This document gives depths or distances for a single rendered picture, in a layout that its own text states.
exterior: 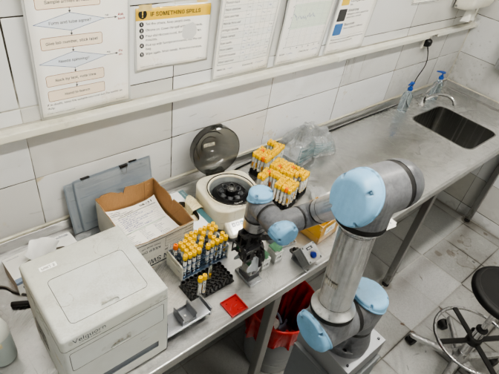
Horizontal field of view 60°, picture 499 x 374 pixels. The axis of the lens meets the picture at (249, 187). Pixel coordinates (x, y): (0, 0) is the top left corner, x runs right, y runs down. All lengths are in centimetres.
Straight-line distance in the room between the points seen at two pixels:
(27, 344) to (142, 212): 58
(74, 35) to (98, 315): 77
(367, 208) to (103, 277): 68
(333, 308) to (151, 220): 82
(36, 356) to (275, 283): 78
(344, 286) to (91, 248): 67
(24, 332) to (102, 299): 41
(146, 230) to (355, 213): 92
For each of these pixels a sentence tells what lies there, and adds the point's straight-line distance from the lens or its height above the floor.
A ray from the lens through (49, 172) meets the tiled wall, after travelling 158.
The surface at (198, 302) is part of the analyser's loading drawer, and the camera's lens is 144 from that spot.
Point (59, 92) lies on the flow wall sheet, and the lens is 144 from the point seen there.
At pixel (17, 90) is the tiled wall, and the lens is 141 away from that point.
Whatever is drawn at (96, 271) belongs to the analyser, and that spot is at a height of 117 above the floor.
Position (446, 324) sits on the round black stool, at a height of 5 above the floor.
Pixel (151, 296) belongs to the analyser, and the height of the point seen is 117.
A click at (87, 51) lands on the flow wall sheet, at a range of 141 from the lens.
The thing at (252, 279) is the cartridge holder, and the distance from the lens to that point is 155.
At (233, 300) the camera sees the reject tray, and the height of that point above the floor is 88.
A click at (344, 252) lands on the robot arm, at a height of 140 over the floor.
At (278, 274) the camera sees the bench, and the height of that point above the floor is 88.
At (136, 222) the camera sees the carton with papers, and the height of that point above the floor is 94.
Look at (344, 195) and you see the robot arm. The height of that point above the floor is 155.
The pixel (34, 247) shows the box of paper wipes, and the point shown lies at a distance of 157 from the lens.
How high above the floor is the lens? 209
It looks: 39 degrees down
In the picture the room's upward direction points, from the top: 10 degrees clockwise
